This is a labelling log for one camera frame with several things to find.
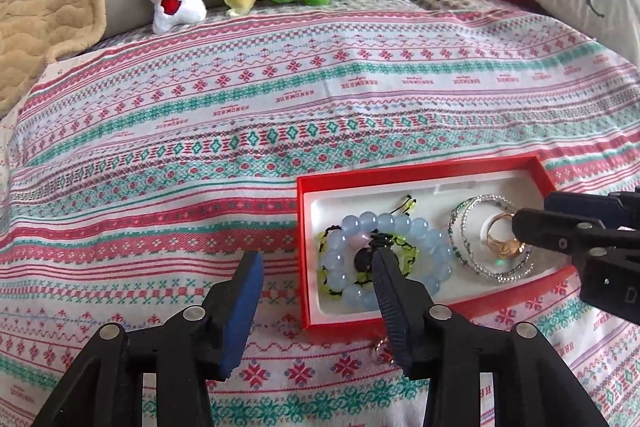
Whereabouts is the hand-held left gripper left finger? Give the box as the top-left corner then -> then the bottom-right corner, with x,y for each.
30,251 -> 265,427

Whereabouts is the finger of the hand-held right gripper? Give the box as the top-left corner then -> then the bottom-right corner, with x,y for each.
512,207 -> 618,260
544,192 -> 640,228

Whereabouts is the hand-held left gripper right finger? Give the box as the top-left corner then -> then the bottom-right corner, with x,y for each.
371,248 -> 608,427

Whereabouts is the gold ring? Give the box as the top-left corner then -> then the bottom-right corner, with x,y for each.
482,213 -> 531,258

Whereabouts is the red jewelry box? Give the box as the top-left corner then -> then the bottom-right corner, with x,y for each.
296,154 -> 581,344

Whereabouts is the green bead bracelet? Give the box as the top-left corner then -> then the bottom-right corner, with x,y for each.
316,194 -> 418,300

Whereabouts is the crystal bangle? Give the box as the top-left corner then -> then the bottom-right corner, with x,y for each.
460,194 -> 536,283

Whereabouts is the thin silver bangle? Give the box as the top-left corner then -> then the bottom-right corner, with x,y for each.
448,199 -> 531,273

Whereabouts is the light blue bead bracelet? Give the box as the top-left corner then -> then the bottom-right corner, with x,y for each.
320,211 -> 456,313

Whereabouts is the small gold earring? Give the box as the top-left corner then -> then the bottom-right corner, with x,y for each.
371,339 -> 398,365

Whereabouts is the patterned knit-print blanket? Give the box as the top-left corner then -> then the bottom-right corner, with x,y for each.
0,4 -> 640,427

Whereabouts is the beige quilted blanket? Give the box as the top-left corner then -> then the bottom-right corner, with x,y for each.
0,0 -> 141,115

